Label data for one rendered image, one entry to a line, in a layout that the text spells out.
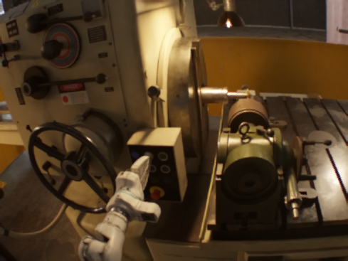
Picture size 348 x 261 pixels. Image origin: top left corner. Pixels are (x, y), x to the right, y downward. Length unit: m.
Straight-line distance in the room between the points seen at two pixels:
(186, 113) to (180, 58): 0.21
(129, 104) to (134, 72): 0.12
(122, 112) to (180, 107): 0.21
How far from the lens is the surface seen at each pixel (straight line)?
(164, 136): 0.81
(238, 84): 3.33
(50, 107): 1.06
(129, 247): 1.63
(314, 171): 1.25
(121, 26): 0.80
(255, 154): 0.79
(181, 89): 0.93
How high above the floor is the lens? 1.76
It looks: 29 degrees down
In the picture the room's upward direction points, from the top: 8 degrees counter-clockwise
